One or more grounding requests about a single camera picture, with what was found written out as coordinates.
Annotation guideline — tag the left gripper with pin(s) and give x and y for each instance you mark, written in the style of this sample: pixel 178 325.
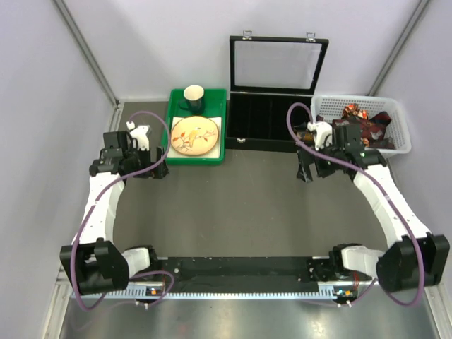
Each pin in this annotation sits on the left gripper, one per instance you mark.
pixel 147 155

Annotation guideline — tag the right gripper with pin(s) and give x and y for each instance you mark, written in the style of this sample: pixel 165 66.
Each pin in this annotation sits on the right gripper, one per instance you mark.
pixel 307 157

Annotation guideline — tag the dark red patterned tie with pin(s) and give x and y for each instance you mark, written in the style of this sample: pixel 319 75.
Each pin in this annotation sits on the dark red patterned tie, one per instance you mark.
pixel 373 130

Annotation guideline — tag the brown tie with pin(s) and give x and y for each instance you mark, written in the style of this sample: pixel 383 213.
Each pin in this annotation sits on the brown tie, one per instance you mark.
pixel 303 134

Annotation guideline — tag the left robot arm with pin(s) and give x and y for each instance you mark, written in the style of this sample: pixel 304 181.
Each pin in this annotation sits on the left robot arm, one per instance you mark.
pixel 92 262

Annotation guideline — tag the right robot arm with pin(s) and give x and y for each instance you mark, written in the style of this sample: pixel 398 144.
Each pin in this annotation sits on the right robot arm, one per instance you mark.
pixel 415 257

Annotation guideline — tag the floral colourful tie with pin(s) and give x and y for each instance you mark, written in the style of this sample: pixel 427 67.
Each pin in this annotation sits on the floral colourful tie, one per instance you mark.
pixel 353 110

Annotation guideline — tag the white plastic basket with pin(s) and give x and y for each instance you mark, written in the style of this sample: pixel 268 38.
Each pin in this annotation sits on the white plastic basket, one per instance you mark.
pixel 331 107

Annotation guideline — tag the bird pattern plate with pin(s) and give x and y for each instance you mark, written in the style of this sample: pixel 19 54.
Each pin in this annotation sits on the bird pattern plate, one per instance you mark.
pixel 195 136

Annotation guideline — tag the dark green mug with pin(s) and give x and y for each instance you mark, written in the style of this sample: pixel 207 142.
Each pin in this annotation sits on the dark green mug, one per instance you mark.
pixel 193 100

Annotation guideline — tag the black glass-lid display box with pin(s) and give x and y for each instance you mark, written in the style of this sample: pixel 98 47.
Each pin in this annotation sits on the black glass-lid display box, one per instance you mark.
pixel 267 76

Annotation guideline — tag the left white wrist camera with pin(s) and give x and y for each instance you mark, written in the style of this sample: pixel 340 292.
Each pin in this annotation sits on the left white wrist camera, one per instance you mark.
pixel 140 133

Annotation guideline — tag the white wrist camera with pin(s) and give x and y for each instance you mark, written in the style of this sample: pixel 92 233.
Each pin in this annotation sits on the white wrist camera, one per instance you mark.
pixel 140 133
pixel 323 134

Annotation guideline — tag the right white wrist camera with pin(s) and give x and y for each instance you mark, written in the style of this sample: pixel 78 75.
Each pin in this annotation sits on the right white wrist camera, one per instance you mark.
pixel 323 134

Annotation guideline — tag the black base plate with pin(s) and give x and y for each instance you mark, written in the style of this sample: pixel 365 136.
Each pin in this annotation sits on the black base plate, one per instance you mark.
pixel 302 268

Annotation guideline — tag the slotted cable duct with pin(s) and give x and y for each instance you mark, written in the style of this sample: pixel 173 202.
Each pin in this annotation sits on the slotted cable duct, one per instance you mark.
pixel 143 291

